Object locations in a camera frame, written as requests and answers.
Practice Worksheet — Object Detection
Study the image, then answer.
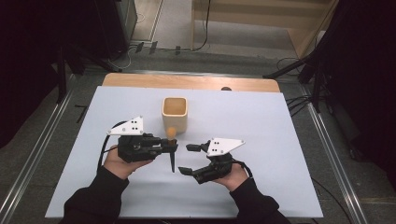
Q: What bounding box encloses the makeup brush with dark handle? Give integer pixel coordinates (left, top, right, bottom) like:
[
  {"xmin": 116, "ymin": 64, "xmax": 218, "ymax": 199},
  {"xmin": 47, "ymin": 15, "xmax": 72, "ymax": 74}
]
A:
[{"xmin": 165, "ymin": 126, "xmax": 178, "ymax": 174}]

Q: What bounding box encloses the wooden table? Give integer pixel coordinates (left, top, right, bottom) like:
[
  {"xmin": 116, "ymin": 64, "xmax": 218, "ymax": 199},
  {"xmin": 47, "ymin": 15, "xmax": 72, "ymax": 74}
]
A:
[{"xmin": 102, "ymin": 73, "xmax": 281, "ymax": 93}]

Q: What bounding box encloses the person's left hand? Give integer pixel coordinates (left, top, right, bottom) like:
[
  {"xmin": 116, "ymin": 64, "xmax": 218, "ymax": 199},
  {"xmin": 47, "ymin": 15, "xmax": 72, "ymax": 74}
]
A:
[{"xmin": 103, "ymin": 145, "xmax": 155, "ymax": 181}]

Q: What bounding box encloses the black cabinet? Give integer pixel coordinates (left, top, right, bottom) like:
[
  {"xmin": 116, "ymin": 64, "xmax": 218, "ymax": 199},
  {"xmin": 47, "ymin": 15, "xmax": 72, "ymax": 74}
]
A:
[{"xmin": 94, "ymin": 0, "xmax": 138, "ymax": 61}]

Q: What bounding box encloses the bundle of black floor cables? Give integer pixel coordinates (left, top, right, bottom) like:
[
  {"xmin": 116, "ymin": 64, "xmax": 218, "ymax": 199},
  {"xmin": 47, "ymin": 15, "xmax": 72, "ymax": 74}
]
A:
[{"xmin": 285, "ymin": 94, "xmax": 315, "ymax": 119}]

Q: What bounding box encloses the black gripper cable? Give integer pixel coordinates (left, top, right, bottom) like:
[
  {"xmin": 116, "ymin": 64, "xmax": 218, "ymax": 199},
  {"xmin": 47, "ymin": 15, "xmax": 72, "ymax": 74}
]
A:
[
  {"xmin": 96, "ymin": 120, "xmax": 128, "ymax": 172},
  {"xmin": 232, "ymin": 159, "xmax": 354, "ymax": 224}
]

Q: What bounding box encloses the white floor cable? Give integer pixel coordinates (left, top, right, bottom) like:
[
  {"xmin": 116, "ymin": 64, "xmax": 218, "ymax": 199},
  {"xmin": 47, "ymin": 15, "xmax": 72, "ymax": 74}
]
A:
[{"xmin": 109, "ymin": 46, "xmax": 138, "ymax": 71}]

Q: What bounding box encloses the thin black looped cable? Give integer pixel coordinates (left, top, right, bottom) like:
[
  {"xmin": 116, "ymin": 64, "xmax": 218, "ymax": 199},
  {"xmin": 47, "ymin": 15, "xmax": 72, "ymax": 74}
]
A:
[{"xmin": 276, "ymin": 56, "xmax": 302, "ymax": 75}]

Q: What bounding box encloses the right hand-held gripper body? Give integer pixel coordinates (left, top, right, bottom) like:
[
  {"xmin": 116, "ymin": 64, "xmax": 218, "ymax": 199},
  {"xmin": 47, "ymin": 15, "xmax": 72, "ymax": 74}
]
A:
[{"xmin": 191, "ymin": 137, "xmax": 247, "ymax": 185}]

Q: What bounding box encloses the long metal floor rail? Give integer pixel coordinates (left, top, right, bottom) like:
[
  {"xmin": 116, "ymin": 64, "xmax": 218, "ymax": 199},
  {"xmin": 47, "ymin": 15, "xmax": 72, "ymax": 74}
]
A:
[
  {"xmin": 0, "ymin": 74, "xmax": 78, "ymax": 224},
  {"xmin": 300, "ymin": 85, "xmax": 371, "ymax": 224}
]

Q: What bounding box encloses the black curtain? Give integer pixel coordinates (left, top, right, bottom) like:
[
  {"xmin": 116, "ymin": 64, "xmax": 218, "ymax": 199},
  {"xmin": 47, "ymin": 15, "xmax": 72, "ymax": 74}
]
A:
[
  {"xmin": 311, "ymin": 0, "xmax": 396, "ymax": 190},
  {"xmin": 0, "ymin": 0, "xmax": 106, "ymax": 149}
]

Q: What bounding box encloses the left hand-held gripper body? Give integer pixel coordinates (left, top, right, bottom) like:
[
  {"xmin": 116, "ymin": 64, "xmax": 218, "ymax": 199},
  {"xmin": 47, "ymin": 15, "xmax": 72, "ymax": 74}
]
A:
[{"xmin": 106, "ymin": 116, "xmax": 164, "ymax": 163}]

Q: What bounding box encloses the beige square cup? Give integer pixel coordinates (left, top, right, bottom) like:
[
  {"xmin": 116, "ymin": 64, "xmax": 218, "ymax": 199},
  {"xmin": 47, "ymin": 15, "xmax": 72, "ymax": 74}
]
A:
[{"xmin": 162, "ymin": 96, "xmax": 189, "ymax": 134}]

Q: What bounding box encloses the black hanging cable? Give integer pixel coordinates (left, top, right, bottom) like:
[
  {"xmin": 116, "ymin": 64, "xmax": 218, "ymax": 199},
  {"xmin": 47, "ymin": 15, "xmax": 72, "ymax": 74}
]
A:
[{"xmin": 191, "ymin": 0, "xmax": 213, "ymax": 51}]

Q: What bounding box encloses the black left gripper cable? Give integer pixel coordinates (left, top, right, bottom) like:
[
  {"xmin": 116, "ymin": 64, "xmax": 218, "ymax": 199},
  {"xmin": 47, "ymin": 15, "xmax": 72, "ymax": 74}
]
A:
[{"xmin": 96, "ymin": 120, "xmax": 128, "ymax": 172}]

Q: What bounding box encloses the light wooden shelf unit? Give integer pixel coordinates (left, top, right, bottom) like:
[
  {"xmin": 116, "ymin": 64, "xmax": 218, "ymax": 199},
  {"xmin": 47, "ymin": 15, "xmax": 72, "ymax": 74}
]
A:
[{"xmin": 191, "ymin": 0, "xmax": 340, "ymax": 59}]

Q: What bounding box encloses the black stand leg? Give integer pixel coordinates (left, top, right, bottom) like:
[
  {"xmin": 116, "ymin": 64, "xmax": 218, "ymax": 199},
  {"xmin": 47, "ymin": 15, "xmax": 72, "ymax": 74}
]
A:
[
  {"xmin": 262, "ymin": 54, "xmax": 316, "ymax": 79},
  {"xmin": 312, "ymin": 60, "xmax": 324, "ymax": 114},
  {"xmin": 66, "ymin": 43, "xmax": 123, "ymax": 74}
]

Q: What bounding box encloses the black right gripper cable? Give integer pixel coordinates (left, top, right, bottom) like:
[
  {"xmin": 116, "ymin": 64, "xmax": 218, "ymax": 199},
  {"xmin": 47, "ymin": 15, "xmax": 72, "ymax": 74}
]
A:
[{"xmin": 232, "ymin": 159, "xmax": 354, "ymax": 224}]

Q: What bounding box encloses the white table mat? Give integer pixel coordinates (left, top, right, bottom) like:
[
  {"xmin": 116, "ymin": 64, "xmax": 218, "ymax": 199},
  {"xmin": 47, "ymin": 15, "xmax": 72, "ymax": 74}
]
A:
[{"xmin": 45, "ymin": 86, "xmax": 324, "ymax": 218}]

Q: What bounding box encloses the person's right hand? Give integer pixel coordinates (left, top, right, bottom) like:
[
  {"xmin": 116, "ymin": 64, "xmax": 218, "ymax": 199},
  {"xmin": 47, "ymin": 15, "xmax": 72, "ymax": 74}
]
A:
[{"xmin": 214, "ymin": 162, "xmax": 250, "ymax": 193}]

